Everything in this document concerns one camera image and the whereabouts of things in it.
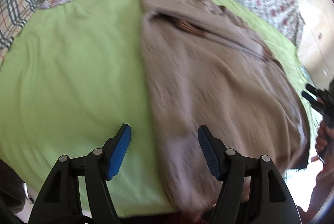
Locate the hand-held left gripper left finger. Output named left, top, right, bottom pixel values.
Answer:
left=28, top=123, right=131, bottom=224

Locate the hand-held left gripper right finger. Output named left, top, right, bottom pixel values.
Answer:
left=197, top=125, right=302, bottom=224

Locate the beige knit sweater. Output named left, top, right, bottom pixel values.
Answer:
left=139, top=0, right=311, bottom=216

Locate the person's right forearm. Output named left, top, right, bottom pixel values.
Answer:
left=307, top=161, right=334, bottom=215

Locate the light blue cloth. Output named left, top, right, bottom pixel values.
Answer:
left=300, top=66, right=315, bottom=86

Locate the green bed sheet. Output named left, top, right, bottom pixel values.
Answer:
left=0, top=0, right=317, bottom=216

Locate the dark cloth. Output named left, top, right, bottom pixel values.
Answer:
left=0, top=160, right=26, bottom=212

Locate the plaid blanket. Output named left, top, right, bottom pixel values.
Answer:
left=0, top=0, right=39, bottom=68

